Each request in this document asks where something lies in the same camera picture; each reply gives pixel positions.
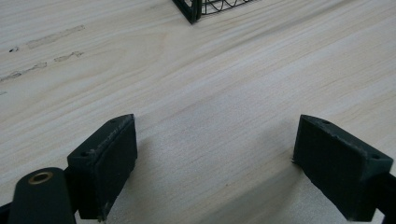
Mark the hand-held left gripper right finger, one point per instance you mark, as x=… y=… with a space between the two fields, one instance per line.
x=337 y=168

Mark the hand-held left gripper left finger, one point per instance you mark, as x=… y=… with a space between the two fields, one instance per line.
x=102 y=168

